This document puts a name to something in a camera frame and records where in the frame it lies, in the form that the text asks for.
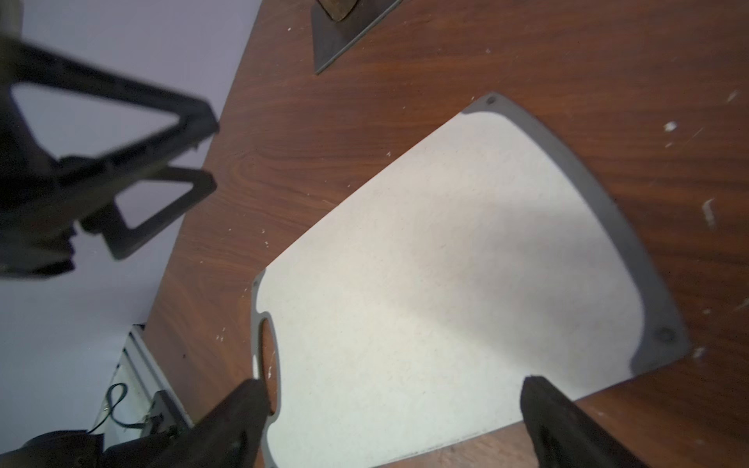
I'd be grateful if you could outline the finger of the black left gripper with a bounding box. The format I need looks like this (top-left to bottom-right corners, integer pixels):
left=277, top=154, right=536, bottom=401
left=81, top=167, right=218, bottom=261
left=1, top=37, right=220, bottom=211

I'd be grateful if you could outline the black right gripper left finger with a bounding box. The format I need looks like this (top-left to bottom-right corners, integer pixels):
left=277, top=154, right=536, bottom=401
left=149, top=379, right=270, bottom=467

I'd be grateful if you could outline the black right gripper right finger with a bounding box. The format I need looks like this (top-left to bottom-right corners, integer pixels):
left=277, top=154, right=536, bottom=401
left=520, top=376, right=646, bottom=467

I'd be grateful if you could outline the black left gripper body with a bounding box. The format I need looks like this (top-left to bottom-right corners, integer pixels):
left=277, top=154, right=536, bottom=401
left=1, top=88, right=75, bottom=280

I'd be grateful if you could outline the white grey-rimmed cutting board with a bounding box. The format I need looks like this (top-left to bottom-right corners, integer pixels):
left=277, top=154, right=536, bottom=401
left=252, top=93, right=690, bottom=467

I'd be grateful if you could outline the aluminium front rail frame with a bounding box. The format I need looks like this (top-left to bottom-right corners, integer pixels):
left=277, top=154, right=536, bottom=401
left=94, top=325, right=193, bottom=448

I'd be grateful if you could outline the dark metal tree base plate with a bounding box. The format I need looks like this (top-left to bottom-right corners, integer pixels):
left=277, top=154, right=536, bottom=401
left=310, top=0, right=401, bottom=75

